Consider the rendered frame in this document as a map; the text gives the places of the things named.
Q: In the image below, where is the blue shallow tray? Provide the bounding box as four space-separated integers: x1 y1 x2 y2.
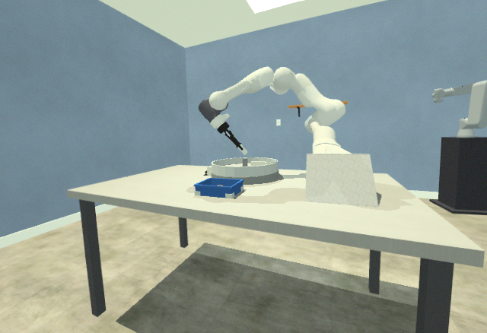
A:
194 178 244 198

